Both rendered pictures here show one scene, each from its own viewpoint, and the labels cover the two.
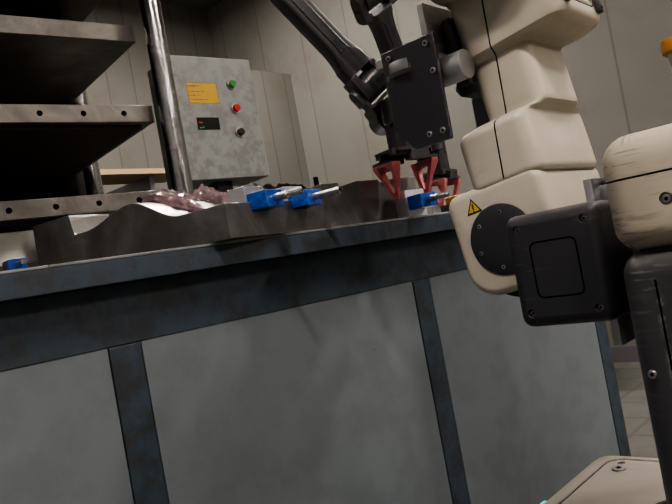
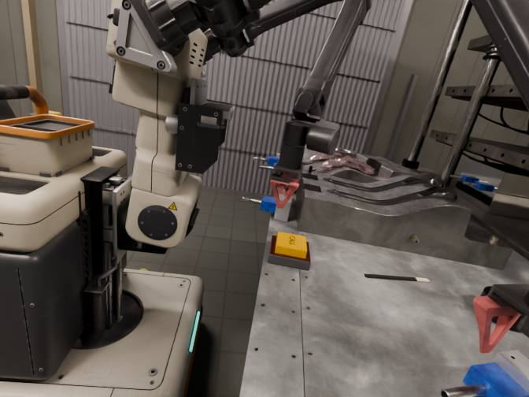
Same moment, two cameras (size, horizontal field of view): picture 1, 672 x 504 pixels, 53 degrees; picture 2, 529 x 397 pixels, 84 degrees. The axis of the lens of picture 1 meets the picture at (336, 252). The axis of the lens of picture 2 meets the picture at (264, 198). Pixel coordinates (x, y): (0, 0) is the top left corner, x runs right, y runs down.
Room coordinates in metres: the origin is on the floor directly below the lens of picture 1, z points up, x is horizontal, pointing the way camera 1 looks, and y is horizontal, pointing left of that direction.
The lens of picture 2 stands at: (1.81, -0.75, 1.11)
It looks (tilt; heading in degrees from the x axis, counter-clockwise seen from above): 20 degrees down; 131
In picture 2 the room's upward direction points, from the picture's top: 10 degrees clockwise
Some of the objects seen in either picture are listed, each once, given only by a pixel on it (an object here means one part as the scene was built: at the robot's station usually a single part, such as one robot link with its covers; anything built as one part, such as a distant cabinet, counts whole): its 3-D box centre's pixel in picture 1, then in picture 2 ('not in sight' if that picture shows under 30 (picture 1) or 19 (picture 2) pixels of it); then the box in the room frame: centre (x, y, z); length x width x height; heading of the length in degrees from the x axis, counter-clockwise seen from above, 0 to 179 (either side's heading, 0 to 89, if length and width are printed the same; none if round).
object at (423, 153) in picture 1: (417, 174); (283, 188); (1.39, -0.19, 0.89); 0.07 x 0.07 x 0.09; 33
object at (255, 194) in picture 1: (270, 198); (270, 160); (1.09, 0.09, 0.85); 0.13 x 0.05 x 0.05; 56
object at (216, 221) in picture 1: (175, 227); (339, 171); (1.28, 0.29, 0.85); 0.50 x 0.26 x 0.11; 56
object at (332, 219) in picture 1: (300, 212); (390, 205); (1.57, 0.06, 0.87); 0.50 x 0.26 x 0.14; 39
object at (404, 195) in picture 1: (425, 200); (266, 203); (1.34, -0.19, 0.83); 0.13 x 0.05 x 0.05; 33
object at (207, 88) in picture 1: (237, 282); not in sight; (2.25, 0.34, 0.73); 0.30 x 0.22 x 1.47; 129
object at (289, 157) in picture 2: (401, 140); (290, 158); (1.38, -0.17, 0.96); 0.10 x 0.07 x 0.07; 123
